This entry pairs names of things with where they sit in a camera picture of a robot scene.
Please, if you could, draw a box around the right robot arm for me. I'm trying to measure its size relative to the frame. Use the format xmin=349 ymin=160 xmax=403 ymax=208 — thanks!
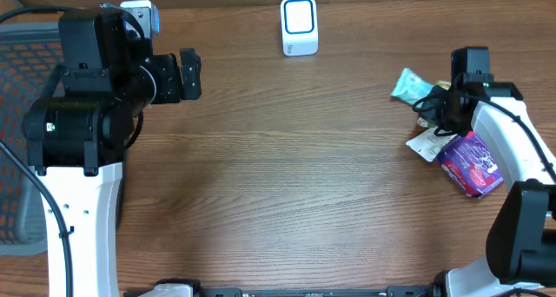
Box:
xmin=413 ymin=47 xmax=555 ymax=296

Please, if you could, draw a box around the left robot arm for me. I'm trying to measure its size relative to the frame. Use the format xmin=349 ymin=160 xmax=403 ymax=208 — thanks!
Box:
xmin=23 ymin=0 xmax=202 ymax=296

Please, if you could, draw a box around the grey plastic mesh basket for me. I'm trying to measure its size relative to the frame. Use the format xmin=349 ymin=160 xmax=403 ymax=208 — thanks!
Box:
xmin=1 ymin=23 xmax=63 ymax=256

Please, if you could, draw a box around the green snack packet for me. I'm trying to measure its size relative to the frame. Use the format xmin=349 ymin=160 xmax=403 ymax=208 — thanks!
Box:
xmin=414 ymin=81 xmax=451 ymax=128

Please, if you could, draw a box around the purple sanitary pad pack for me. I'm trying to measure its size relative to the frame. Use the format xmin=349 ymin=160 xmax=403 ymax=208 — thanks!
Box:
xmin=436 ymin=131 xmax=503 ymax=198

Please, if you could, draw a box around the white barcode scanner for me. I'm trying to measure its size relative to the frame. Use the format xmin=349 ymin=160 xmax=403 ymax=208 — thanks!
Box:
xmin=280 ymin=0 xmax=319 ymax=56

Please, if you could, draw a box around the white tube gold cap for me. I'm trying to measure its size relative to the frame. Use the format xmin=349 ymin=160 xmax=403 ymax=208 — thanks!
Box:
xmin=406 ymin=128 xmax=455 ymax=162

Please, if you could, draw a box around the mint green wipes pack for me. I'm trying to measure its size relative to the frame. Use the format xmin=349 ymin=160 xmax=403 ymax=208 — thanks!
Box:
xmin=391 ymin=68 xmax=433 ymax=105

